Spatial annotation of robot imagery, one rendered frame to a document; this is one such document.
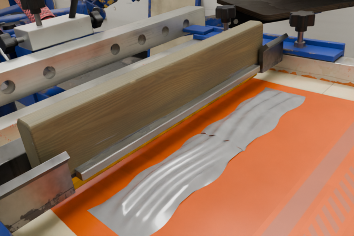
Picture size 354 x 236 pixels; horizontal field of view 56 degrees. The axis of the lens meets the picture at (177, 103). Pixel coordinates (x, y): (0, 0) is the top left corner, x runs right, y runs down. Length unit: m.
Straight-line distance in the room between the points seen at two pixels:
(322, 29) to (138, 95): 2.21
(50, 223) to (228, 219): 0.17
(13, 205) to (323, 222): 0.28
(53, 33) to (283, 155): 0.43
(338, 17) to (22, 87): 2.16
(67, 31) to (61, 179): 0.36
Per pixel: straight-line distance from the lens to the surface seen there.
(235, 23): 1.27
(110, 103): 0.36
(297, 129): 0.48
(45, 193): 0.34
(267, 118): 0.48
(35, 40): 0.63
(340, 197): 0.38
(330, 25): 2.50
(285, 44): 0.66
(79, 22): 0.67
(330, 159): 0.43
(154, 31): 0.71
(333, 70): 0.62
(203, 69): 0.47
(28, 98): 0.85
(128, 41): 0.67
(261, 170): 0.40
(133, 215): 0.34
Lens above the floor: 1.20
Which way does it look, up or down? 27 degrees down
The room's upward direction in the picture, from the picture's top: 5 degrees counter-clockwise
